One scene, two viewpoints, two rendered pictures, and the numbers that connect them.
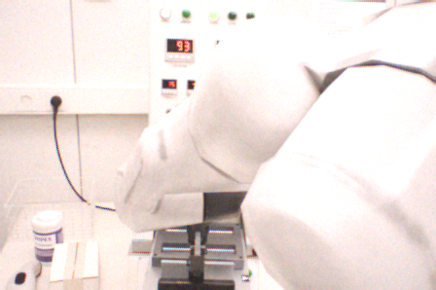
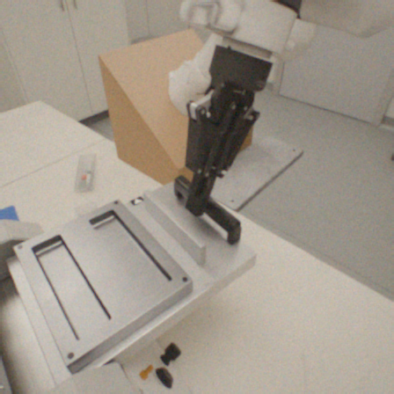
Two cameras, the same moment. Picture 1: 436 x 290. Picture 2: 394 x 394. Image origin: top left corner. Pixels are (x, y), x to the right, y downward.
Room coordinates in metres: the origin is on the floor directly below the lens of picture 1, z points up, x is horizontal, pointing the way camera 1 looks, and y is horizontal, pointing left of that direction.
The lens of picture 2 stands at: (0.99, 0.32, 1.33)
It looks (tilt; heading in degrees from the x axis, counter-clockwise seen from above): 41 degrees down; 233
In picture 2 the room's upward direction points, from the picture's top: straight up
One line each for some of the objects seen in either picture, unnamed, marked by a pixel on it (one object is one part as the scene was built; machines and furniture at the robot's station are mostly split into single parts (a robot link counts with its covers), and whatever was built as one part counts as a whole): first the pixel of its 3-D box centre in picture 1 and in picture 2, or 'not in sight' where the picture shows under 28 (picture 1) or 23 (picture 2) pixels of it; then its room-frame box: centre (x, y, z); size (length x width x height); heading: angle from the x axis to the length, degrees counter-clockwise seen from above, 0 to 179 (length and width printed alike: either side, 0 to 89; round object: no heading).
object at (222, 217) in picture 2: (196, 289); (205, 206); (0.76, 0.03, 0.99); 0.15 x 0.02 x 0.04; 91
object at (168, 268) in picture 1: (198, 259); (132, 256); (0.90, 0.03, 0.97); 0.30 x 0.22 x 0.08; 1
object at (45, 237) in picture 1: (48, 236); not in sight; (1.21, 0.50, 0.83); 0.09 x 0.09 x 0.15
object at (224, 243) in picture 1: (199, 243); (100, 267); (0.94, 0.03, 0.98); 0.20 x 0.17 x 0.03; 91
